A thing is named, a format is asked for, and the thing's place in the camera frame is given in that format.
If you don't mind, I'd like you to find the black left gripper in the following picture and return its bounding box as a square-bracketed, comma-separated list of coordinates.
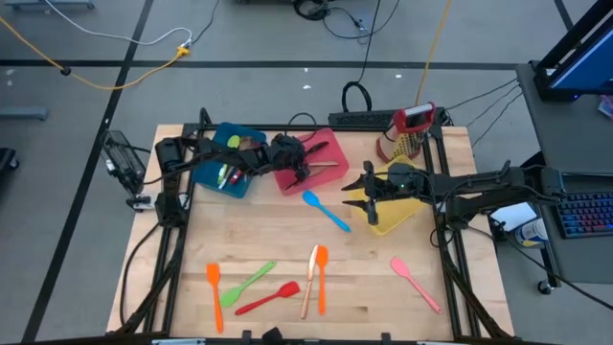
[267, 132, 332, 184]

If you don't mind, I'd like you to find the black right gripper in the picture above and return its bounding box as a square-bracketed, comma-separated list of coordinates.
[340, 160, 429, 227]

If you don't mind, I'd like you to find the teal silicone spatula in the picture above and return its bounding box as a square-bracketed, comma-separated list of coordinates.
[301, 190, 352, 234]

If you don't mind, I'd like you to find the orange silicone spoon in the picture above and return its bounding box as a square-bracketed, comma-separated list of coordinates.
[315, 244, 330, 317]

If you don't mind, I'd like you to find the pink silicone spatula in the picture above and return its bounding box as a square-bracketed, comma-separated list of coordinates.
[390, 256, 443, 315]

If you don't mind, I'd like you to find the green silicone spoon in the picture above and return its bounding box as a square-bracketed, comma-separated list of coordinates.
[216, 135, 242, 188]

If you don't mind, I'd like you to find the copper metal knife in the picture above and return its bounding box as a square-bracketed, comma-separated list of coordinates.
[299, 243, 320, 320]

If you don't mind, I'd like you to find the green silicone spatula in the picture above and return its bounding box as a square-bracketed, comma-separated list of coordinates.
[218, 260, 278, 309]

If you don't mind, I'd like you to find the pink plastic bin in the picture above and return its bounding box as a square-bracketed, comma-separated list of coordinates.
[272, 126, 351, 196]

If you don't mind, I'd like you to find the yellow plastic bin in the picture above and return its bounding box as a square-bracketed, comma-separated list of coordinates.
[348, 153, 432, 237]

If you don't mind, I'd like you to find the black power strip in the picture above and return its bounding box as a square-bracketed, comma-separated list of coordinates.
[328, 108, 399, 127]

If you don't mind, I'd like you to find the blue plastic bin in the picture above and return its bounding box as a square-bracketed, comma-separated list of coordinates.
[191, 122, 267, 200]

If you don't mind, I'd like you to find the red silicone spatula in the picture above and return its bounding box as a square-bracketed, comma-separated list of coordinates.
[234, 280, 302, 317]

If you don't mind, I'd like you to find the orange silicone spatula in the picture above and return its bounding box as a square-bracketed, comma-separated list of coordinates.
[205, 262, 225, 334]

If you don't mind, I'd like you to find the white and blue can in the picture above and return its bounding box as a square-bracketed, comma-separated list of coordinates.
[514, 218, 550, 248]

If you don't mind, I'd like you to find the grey side desk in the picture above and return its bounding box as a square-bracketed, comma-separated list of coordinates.
[514, 61, 613, 285]

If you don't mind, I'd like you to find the backlit black keyboard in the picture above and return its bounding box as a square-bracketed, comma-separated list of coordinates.
[550, 190, 613, 240]

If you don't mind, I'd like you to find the black desktop monitor blue screen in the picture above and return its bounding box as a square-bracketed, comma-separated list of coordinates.
[534, 0, 613, 103]

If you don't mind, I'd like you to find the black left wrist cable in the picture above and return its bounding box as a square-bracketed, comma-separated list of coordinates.
[285, 111, 319, 141]

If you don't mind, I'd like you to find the steel box grater red handle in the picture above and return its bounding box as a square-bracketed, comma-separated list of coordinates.
[375, 102, 437, 166]

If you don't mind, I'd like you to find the black hanging cable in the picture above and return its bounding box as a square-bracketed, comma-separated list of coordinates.
[340, 0, 383, 114]

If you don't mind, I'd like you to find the black floor cable coil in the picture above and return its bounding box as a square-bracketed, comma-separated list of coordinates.
[291, 0, 370, 40]

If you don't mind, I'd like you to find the yellow hanging cord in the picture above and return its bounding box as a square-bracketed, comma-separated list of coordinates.
[414, 0, 454, 107]

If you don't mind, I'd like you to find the black metal table frame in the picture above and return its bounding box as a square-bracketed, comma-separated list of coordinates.
[114, 107, 516, 345]

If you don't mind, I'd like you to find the yellow floor extension cord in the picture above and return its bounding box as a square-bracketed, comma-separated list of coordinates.
[0, 16, 192, 91]

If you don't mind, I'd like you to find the black wire mesh cage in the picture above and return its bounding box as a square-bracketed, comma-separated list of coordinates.
[100, 129, 148, 193]

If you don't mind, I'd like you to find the white floor cable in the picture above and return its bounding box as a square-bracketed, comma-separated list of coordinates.
[45, 0, 193, 47]

